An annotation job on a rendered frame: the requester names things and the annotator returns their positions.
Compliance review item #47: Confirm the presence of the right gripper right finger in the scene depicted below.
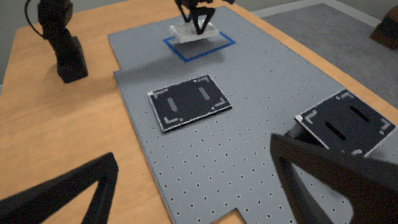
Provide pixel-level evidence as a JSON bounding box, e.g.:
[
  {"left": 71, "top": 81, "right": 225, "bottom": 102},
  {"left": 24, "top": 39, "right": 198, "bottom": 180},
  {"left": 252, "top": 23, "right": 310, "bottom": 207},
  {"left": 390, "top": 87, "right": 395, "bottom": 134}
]
[{"left": 270, "top": 133, "right": 398, "bottom": 224}]

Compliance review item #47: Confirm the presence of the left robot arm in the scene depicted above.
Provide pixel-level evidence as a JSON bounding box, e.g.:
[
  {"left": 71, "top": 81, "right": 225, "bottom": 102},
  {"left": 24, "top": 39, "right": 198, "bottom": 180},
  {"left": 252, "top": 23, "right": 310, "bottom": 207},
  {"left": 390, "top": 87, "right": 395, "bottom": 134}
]
[{"left": 36, "top": 0, "right": 84, "bottom": 77}]

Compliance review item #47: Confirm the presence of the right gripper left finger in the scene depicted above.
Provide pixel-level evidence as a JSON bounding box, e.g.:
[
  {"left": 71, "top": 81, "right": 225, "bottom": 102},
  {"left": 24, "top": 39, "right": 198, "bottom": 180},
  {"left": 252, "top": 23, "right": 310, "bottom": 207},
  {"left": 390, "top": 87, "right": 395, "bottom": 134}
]
[{"left": 0, "top": 152, "right": 119, "bottom": 224}]

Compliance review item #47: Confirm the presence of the blue tape outline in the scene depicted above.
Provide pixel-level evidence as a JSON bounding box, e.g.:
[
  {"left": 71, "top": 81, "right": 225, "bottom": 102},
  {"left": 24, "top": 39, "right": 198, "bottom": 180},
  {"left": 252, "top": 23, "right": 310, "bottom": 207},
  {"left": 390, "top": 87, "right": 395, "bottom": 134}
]
[{"left": 162, "top": 31, "right": 237, "bottom": 62}]

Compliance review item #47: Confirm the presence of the white well plate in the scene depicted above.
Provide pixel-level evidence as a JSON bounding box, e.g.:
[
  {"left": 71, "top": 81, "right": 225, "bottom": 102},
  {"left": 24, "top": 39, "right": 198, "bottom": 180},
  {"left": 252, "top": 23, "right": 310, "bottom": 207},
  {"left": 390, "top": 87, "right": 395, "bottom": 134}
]
[{"left": 168, "top": 20, "right": 219, "bottom": 44}]

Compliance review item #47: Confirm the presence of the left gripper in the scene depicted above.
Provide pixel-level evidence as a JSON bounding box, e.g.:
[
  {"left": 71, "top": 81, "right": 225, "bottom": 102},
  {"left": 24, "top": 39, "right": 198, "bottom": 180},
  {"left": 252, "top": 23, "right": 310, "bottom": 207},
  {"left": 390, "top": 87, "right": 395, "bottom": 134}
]
[{"left": 173, "top": 0, "right": 215, "bottom": 36}]

